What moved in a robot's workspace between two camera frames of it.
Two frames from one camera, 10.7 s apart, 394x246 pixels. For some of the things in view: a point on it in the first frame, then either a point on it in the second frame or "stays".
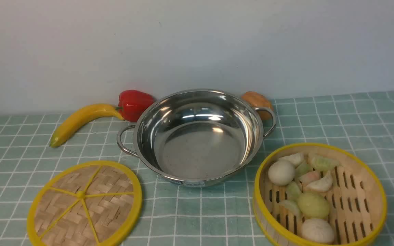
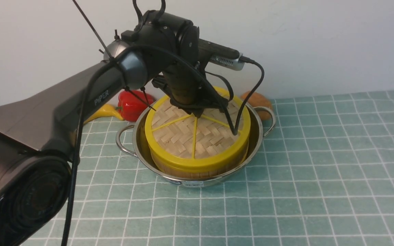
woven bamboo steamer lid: (95, 203) to (181, 142)
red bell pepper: (132, 103) stays
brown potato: (257, 99) stays
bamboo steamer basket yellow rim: (358, 200) to (200, 165)
